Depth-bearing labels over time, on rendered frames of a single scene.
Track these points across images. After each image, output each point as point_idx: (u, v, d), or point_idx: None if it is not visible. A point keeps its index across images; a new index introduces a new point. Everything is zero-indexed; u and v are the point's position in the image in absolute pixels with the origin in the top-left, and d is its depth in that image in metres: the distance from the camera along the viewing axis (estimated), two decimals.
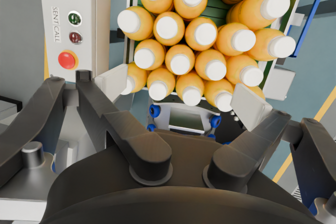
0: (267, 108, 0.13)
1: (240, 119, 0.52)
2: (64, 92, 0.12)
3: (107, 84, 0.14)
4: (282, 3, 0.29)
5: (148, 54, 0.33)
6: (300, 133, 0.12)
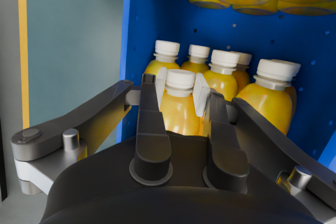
0: (205, 90, 0.15)
1: None
2: (134, 93, 0.14)
3: (163, 86, 0.16)
4: None
5: None
6: (229, 110, 0.14)
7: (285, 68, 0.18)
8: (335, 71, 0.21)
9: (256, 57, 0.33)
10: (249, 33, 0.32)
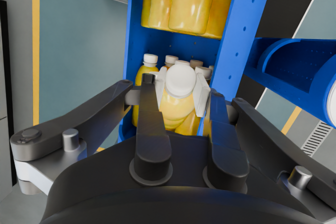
0: (206, 90, 0.15)
1: None
2: (134, 93, 0.14)
3: (162, 86, 0.16)
4: None
5: None
6: (229, 110, 0.14)
7: (204, 71, 0.38)
8: None
9: (207, 63, 0.52)
10: (203, 48, 0.52)
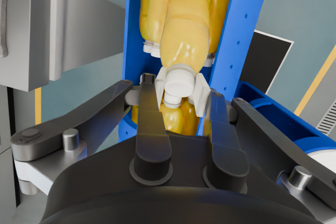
0: (206, 90, 0.15)
1: None
2: (134, 93, 0.14)
3: (162, 86, 0.16)
4: None
5: (187, 86, 0.20)
6: (229, 110, 0.14)
7: None
8: None
9: None
10: None
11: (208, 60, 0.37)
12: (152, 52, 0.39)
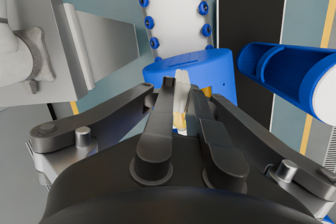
0: (186, 86, 0.15)
1: None
2: (155, 96, 0.15)
3: (181, 88, 0.16)
4: None
5: None
6: None
7: None
8: None
9: None
10: None
11: None
12: (179, 134, 0.60)
